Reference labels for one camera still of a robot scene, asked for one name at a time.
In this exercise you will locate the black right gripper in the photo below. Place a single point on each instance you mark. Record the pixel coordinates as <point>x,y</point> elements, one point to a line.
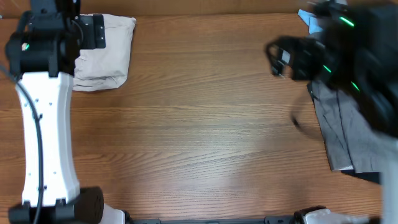
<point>305,52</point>

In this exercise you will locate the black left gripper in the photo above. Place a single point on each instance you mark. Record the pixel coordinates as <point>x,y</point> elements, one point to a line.
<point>92,32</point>

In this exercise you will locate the beige shorts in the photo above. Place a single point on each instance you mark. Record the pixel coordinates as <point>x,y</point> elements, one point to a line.
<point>107,68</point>

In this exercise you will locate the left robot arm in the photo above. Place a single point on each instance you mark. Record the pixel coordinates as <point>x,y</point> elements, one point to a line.
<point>41,54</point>

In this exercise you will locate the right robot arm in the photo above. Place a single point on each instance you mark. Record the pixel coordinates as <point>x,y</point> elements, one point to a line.
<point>356,53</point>

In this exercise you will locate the light blue garment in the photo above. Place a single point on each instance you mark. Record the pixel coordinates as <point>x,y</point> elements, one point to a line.
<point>314,23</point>

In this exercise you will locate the grey shorts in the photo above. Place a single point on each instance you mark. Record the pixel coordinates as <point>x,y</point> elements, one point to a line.
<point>349,141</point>

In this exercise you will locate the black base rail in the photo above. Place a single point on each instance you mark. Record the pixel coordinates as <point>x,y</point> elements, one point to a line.
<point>286,219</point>

